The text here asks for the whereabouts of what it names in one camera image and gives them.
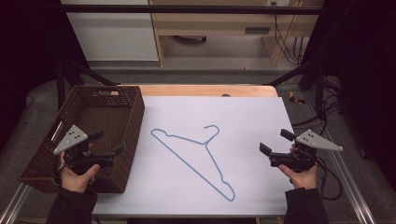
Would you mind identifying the black hanging cables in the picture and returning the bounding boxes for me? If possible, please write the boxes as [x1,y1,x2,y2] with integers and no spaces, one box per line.
[273,13,305,66]

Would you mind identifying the black horizontal bar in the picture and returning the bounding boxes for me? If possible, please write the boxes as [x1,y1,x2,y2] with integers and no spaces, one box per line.
[60,4,323,16]

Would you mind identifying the grey desk label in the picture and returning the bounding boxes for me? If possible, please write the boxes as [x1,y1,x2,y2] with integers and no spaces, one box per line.
[244,26,272,35]

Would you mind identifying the person's left hand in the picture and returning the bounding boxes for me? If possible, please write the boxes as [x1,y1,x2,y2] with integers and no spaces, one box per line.
[59,150,101,194]

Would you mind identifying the yellow and black tool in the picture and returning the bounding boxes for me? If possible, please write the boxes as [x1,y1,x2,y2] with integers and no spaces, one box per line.
[287,91,306,105]

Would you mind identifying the person's right hand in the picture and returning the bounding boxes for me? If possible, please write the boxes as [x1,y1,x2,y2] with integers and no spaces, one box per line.
[277,143,320,190]

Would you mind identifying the wooden desk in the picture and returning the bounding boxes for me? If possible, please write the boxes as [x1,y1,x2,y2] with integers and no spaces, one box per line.
[148,0,325,67]

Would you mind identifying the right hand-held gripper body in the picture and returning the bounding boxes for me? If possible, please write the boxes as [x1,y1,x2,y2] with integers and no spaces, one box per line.
[268,129,344,174]

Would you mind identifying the blue wire hanger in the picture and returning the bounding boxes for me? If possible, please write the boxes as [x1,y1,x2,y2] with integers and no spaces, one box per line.
[150,124,236,203]

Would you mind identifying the white cabinet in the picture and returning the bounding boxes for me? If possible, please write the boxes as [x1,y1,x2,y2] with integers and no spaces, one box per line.
[60,0,160,62]

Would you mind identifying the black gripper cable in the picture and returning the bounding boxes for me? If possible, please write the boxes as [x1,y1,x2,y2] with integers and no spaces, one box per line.
[315,155,344,202]

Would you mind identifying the black curtain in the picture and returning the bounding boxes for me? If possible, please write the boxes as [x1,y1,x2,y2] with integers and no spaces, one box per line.
[0,0,91,152]
[298,0,396,183]

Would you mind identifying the black metal stand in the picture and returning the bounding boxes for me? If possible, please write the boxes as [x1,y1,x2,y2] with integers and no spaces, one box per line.
[263,58,327,119]
[55,60,121,110]

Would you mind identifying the brown woven basket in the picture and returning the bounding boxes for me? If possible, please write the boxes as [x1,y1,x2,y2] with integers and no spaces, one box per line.
[17,85,147,194]

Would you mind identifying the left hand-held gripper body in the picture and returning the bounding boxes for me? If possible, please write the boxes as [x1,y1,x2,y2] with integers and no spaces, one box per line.
[52,124,115,175]

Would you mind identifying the black floor cables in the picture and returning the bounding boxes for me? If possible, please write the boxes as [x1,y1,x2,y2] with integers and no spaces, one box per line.
[291,77,344,129]

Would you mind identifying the white table sheet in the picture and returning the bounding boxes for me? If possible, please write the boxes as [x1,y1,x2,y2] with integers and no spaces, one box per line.
[92,95,295,217]

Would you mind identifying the aluminium rail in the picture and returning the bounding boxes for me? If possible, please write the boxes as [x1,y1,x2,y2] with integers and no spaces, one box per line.
[322,130,378,224]
[0,182,33,224]

